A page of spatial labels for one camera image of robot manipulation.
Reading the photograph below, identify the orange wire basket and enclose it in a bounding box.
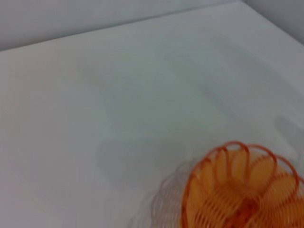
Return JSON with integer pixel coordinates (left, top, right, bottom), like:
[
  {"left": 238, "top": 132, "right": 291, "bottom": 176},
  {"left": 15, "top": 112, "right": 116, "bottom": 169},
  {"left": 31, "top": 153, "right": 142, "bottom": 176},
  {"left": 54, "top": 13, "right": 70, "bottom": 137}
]
[{"left": 181, "top": 141, "right": 304, "bottom": 228}]

